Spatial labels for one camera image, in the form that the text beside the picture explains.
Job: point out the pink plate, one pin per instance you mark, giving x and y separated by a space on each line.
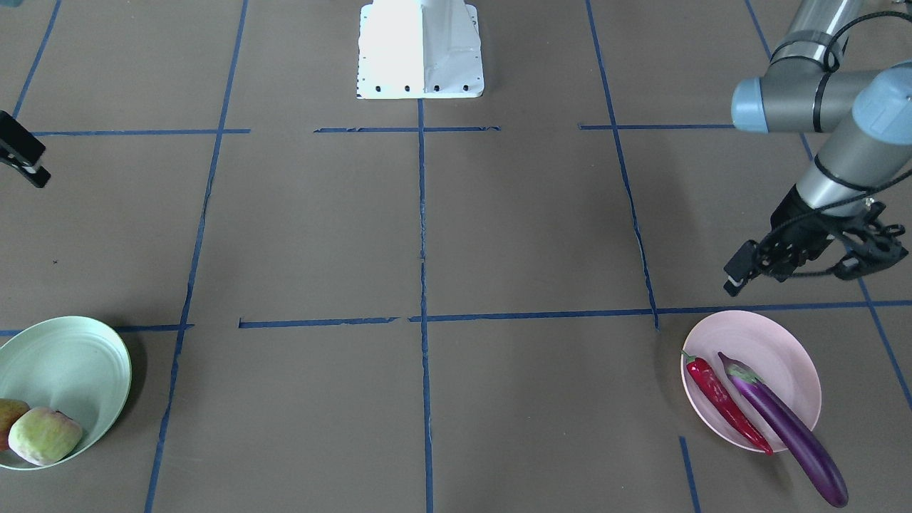
770 350

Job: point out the red yellow apple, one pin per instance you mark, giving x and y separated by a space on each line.
11 411

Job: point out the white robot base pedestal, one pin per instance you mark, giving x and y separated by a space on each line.
419 49

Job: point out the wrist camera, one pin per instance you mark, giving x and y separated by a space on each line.
871 246

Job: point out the red chili pepper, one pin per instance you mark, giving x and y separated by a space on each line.
713 390

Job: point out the pale green pink peach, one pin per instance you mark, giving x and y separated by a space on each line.
44 436

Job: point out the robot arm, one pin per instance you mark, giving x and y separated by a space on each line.
867 117

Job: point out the green plate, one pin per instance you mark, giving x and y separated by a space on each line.
78 366

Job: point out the purple eggplant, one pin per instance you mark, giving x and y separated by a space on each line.
810 453

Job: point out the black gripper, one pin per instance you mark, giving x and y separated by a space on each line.
792 222

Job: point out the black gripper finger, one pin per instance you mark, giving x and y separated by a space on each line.
21 151

